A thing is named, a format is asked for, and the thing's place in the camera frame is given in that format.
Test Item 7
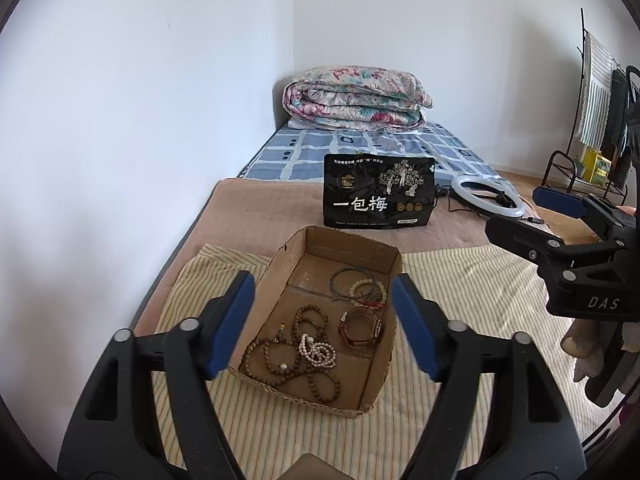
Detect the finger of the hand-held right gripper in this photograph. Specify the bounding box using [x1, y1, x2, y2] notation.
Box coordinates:
[532, 186, 632, 243]
[484, 215, 628, 283]

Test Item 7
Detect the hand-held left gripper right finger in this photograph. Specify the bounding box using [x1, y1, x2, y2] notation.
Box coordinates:
[391, 274, 587, 480]

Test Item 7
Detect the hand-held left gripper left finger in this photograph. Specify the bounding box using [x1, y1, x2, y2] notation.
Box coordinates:
[56, 270, 257, 480]

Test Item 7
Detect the pale yellow bead bracelet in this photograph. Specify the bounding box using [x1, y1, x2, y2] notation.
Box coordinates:
[349, 278, 389, 306]

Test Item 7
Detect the white pearl bracelet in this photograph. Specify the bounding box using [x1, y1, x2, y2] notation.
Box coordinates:
[298, 334, 337, 367]

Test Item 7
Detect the cardboard box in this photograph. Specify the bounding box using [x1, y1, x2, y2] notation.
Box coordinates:
[227, 226, 404, 417]

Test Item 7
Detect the person's right hand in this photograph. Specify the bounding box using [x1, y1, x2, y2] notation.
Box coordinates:
[559, 319, 608, 383]

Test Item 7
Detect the black metal rack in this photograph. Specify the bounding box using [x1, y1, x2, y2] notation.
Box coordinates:
[541, 7, 631, 203]

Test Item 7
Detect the yellow box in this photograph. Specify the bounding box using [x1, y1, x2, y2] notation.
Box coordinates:
[581, 149, 614, 185]

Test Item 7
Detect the brown leather wristwatch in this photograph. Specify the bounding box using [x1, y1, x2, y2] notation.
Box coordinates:
[337, 307, 385, 347]

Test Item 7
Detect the striped yellow green towel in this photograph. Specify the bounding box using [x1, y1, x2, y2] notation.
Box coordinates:
[150, 244, 632, 480]

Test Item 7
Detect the dark hanging clothing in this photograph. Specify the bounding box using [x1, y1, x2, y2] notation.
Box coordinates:
[599, 64, 640, 188]

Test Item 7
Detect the striped hanging towel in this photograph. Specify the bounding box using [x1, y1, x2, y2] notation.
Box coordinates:
[574, 31, 617, 150]

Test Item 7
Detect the brown blanket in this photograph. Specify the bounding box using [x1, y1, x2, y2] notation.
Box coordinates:
[131, 176, 603, 341]

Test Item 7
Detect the black snack bag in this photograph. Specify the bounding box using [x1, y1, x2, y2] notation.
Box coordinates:
[322, 152, 437, 229]

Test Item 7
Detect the blue checked bed sheet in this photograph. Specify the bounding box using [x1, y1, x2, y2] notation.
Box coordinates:
[239, 121, 502, 186]

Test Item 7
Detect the folded floral quilt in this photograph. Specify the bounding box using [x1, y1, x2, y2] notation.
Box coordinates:
[281, 66, 435, 134]

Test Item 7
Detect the white ring light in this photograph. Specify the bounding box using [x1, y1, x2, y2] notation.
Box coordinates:
[451, 175, 527, 221]

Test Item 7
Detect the brown wooden bead necklace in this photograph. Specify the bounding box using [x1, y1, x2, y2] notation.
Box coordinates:
[239, 305, 342, 404]

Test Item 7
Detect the dark cord bracelet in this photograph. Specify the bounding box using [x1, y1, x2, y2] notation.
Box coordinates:
[331, 267, 375, 295]

